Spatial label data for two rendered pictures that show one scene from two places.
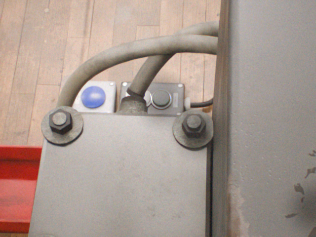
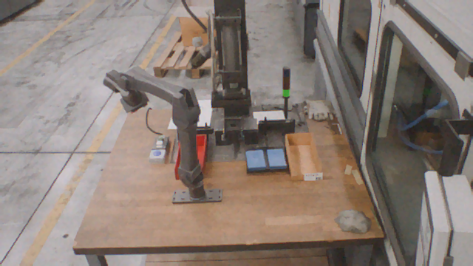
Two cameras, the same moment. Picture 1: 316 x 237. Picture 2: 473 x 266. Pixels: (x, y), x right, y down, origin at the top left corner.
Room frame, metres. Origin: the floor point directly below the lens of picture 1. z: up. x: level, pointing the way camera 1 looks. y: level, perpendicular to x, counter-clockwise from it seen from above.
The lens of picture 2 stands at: (0.32, 1.62, 1.99)
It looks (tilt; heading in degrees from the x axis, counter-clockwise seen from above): 33 degrees down; 262
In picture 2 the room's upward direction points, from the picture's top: 3 degrees counter-clockwise
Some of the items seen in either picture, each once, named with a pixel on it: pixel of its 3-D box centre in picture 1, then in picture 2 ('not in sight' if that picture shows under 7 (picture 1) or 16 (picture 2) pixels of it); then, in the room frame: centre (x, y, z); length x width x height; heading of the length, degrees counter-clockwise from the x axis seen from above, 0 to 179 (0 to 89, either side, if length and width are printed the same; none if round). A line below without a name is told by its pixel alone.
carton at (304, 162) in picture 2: not in sight; (303, 156); (-0.15, 0.26, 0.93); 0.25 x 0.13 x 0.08; 81
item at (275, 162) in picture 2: not in sight; (276, 157); (-0.03, 0.25, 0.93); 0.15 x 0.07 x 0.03; 82
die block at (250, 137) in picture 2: not in sight; (236, 132); (0.11, 0.02, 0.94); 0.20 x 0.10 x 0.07; 171
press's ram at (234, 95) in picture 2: not in sight; (230, 71); (0.11, -0.05, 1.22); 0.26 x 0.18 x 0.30; 81
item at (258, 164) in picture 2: not in sight; (256, 159); (0.06, 0.24, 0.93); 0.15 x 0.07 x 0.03; 84
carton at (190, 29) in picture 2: not in sight; (203, 20); (-0.02, -3.52, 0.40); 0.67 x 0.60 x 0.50; 73
